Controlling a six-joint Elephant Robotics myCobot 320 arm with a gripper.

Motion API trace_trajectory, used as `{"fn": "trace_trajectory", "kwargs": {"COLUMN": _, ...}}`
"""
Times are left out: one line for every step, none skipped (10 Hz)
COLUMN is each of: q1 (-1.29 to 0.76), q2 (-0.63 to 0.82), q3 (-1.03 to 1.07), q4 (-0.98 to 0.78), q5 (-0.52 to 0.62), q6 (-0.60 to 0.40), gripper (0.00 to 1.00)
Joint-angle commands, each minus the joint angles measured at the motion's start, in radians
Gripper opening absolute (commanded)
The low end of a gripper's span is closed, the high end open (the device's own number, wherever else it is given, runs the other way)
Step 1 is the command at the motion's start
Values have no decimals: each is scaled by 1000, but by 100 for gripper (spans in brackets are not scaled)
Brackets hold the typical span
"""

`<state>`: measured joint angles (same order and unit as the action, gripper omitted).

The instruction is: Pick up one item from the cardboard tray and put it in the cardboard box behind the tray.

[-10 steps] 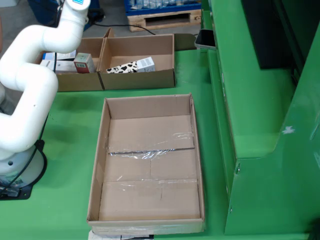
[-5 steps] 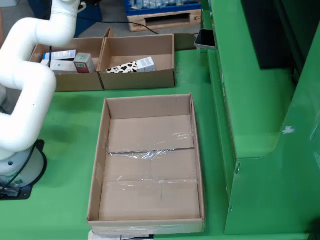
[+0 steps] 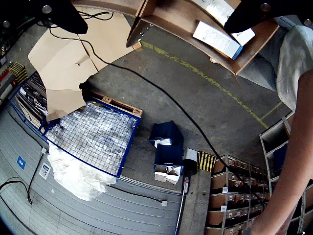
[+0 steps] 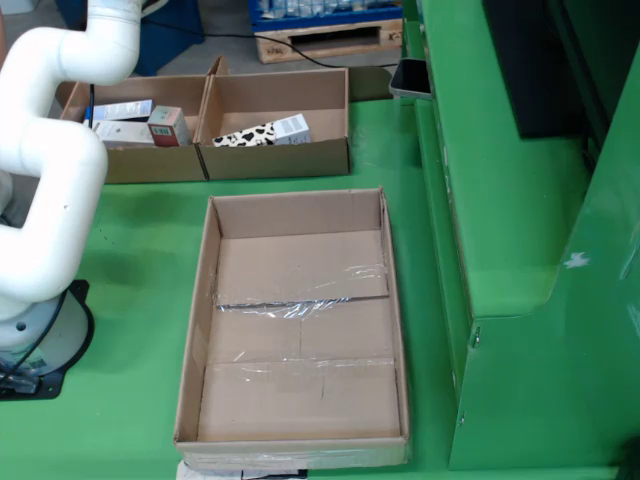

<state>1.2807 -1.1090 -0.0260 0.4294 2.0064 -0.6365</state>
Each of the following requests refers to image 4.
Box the long white serum box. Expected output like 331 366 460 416
92 120 157 149

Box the cardboard box with olive flap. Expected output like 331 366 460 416
193 55 394 182

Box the large shallow cardboard tray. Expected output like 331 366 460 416
172 186 412 471

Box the open brown cardboard box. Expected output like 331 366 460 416
54 74 210 185

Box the cow print carton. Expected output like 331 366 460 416
212 122 278 148

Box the smartphone with dark screen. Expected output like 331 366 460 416
388 58 434 101

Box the wooden pallet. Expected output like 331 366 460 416
253 18 404 65

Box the green metal machine housing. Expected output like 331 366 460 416
399 0 640 471

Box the blue crate with goods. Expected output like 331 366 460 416
248 0 404 33

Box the blue and white carton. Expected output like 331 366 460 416
84 98 154 124

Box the dark blue plastic bin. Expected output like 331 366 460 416
135 0 205 77

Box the flat monitor panel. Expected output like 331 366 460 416
482 0 611 140

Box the black floor cable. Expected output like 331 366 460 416
199 32 401 70

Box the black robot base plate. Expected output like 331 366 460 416
0 279 96 401

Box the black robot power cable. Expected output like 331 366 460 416
0 294 69 389

